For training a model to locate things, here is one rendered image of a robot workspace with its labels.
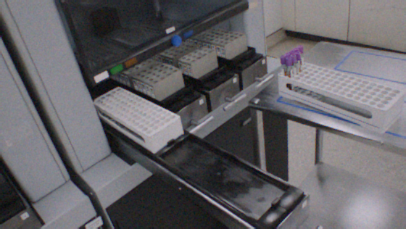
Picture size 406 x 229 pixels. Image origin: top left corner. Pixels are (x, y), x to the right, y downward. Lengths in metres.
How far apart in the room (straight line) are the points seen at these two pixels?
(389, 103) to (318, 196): 0.67
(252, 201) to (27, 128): 0.54
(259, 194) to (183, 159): 0.21
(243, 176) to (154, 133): 0.23
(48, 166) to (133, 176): 0.22
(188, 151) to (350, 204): 0.76
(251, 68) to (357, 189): 0.64
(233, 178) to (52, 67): 0.48
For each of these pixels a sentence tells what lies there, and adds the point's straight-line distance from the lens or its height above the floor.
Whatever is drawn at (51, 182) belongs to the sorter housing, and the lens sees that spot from 0.97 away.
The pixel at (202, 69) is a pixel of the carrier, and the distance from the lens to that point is 1.12.
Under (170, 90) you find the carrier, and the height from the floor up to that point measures 0.84.
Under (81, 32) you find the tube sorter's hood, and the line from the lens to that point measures 0.86.
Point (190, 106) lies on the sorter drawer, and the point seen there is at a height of 0.80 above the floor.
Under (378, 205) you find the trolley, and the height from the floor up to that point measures 0.28.
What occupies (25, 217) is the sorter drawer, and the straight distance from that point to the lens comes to 0.88.
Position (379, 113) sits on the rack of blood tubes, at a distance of 0.83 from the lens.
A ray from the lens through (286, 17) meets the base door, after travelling 3.41.
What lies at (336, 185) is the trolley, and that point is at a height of 0.28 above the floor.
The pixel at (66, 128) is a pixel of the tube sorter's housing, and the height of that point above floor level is 0.88.
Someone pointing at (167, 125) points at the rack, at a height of 0.86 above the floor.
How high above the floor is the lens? 1.33
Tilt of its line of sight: 33 degrees down
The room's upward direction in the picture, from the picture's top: 11 degrees counter-clockwise
